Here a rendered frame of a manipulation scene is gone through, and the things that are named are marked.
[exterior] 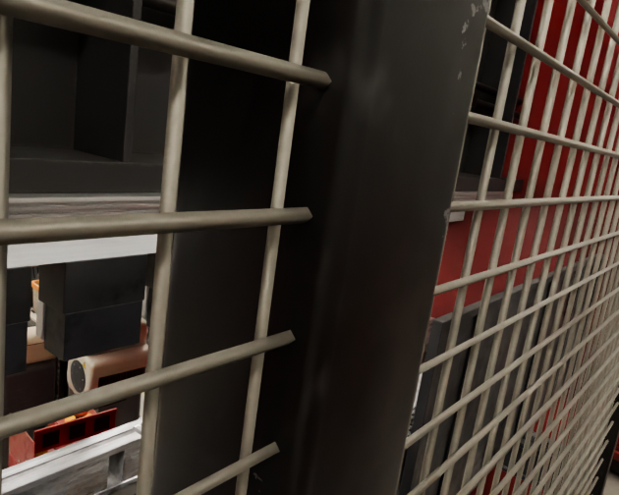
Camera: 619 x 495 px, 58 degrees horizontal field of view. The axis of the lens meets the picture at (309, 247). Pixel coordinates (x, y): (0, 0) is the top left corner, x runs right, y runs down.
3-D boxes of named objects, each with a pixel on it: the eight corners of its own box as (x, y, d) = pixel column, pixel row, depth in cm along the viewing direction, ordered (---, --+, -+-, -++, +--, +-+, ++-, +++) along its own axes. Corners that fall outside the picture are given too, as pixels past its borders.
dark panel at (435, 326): (564, 384, 181) (596, 252, 171) (570, 386, 179) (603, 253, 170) (382, 569, 92) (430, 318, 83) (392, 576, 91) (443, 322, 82)
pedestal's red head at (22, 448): (84, 442, 155) (88, 382, 151) (112, 470, 145) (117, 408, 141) (7, 467, 141) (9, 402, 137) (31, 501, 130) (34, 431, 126)
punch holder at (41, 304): (114, 327, 106) (120, 243, 102) (141, 342, 101) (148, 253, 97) (34, 344, 94) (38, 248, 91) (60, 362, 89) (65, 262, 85)
